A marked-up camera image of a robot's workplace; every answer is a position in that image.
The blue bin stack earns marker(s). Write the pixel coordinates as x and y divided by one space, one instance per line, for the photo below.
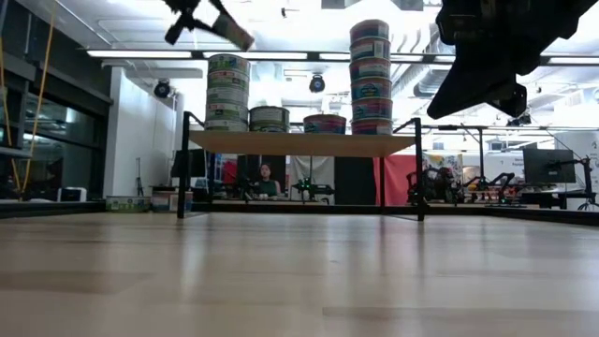
215 168

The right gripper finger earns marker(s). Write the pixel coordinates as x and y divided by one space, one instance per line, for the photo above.
468 84

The small white box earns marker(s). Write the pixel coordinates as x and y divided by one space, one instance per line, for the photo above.
70 194

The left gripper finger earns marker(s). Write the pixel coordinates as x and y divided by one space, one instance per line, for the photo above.
180 25
220 5

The black track spotlight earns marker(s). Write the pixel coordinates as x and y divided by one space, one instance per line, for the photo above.
521 121

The black background rig frame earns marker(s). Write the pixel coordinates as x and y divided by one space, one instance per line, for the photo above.
481 154

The red curtain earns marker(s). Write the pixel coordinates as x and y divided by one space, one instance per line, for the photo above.
398 180

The wooden shelf black metal frame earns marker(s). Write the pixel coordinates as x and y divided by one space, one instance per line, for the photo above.
299 144

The black dome ceiling camera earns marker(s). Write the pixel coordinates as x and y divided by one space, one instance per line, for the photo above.
162 89
317 84

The person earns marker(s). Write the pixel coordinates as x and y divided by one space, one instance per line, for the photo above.
267 183

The thin black stand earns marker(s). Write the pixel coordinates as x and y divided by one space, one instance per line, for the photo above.
139 178

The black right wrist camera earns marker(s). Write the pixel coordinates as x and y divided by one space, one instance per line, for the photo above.
510 100

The black background panel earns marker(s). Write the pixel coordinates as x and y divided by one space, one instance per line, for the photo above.
353 180

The colourful floral banner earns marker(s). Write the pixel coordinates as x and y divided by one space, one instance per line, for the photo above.
444 164

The black metal table frame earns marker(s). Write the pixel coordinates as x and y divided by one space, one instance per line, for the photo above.
47 208

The green label albacore tuna can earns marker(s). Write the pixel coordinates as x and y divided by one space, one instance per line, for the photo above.
269 113
269 127

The dark background monitor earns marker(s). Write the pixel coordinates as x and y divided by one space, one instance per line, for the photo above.
194 164
548 166

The overhead light bar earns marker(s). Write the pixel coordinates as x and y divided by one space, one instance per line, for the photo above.
281 55

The white curtain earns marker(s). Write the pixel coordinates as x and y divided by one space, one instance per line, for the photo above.
323 173

